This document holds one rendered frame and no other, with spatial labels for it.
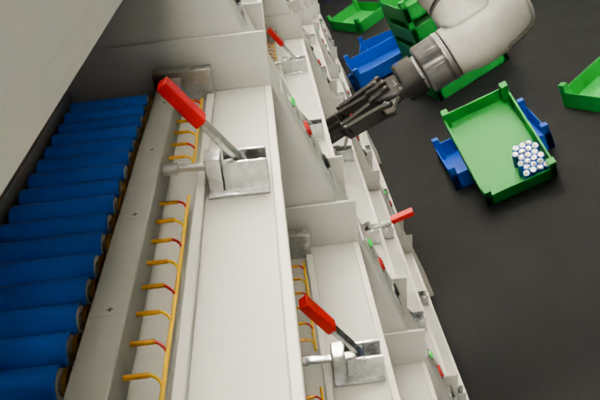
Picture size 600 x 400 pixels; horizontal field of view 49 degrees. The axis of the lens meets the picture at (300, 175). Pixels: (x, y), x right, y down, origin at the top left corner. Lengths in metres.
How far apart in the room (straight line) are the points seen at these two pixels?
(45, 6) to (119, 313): 0.14
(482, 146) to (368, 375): 1.48
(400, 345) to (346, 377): 0.25
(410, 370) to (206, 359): 0.51
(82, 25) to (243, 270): 0.16
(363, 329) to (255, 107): 0.21
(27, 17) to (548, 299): 1.45
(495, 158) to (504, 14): 0.85
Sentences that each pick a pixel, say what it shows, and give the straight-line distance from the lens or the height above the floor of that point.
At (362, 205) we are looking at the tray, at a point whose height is 0.55.
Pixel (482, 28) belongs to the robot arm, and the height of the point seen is 0.68.
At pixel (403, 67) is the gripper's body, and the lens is 1.17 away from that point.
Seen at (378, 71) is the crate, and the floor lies 0.11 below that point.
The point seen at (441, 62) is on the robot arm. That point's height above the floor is 0.66.
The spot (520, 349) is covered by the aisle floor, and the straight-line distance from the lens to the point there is 1.52.
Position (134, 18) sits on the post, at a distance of 0.60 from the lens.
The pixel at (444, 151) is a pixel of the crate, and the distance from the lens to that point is 2.14.
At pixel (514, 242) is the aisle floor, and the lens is 1.75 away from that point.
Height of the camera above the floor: 1.13
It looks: 27 degrees down
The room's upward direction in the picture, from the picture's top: 30 degrees counter-clockwise
